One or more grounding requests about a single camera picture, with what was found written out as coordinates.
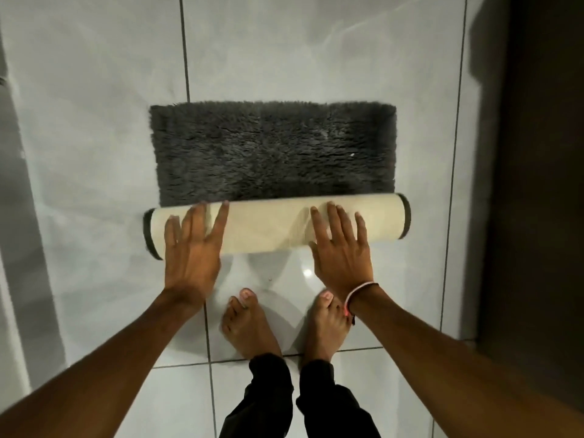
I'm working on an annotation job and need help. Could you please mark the dark brown door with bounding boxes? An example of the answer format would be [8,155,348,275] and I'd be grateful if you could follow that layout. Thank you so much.
[474,0,584,408]

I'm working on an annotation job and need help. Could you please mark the person's right hand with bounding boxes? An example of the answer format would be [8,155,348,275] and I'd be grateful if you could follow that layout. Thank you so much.
[308,201,376,311]

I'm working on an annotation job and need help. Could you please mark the person's left forearm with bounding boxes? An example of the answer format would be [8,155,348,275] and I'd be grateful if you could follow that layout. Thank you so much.
[0,289,207,438]

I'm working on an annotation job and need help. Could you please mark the grey shaggy bath mat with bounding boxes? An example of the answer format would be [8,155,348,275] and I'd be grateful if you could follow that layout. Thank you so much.
[143,100,412,261]

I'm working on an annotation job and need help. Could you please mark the person's left foot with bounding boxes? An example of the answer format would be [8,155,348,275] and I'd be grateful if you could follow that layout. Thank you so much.
[221,288,283,361]

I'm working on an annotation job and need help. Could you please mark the pink thread wristband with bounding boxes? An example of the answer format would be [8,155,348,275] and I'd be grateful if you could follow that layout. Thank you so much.
[343,281,380,325]

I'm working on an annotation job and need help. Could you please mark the person's foot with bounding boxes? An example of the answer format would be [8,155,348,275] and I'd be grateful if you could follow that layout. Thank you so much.
[298,289,355,363]
[221,288,283,361]

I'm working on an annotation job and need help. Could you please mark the person's left hand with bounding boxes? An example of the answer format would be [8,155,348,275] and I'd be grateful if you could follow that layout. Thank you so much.
[163,200,230,311]

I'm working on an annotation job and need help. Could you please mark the person's right foot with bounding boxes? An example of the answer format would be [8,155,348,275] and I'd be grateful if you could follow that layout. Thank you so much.
[298,289,355,363]

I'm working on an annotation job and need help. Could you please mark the black trousers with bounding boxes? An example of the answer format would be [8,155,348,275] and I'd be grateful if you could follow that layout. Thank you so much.
[219,353,382,438]

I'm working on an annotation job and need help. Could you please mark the person's right forearm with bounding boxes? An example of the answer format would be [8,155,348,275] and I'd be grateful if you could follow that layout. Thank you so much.
[350,284,584,438]

